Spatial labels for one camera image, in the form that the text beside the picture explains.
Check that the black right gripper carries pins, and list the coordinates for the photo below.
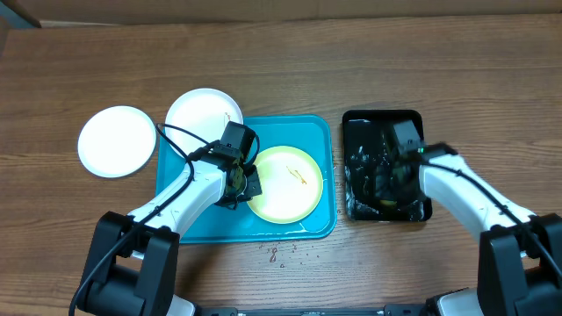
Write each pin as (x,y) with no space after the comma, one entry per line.
(387,183)

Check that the blue plastic tray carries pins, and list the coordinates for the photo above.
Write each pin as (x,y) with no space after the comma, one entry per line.
(309,133)

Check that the green yellow sponge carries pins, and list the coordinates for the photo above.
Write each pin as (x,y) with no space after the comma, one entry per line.
(388,203)

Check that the yellow plate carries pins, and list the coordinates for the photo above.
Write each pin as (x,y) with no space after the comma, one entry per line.
(291,183)

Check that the white plate with orange stain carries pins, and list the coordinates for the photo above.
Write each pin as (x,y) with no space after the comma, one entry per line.
(204,112)

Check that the white plate with small stain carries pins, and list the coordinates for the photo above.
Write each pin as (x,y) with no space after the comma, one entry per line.
(116,141)

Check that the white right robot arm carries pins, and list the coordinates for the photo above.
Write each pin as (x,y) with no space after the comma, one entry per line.
(519,270)

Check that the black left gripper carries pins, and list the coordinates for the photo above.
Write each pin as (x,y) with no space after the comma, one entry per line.
(255,190)

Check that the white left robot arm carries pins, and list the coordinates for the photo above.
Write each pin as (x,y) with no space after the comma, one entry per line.
(132,262)

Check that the black water tray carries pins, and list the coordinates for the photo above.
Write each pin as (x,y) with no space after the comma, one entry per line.
(365,135)

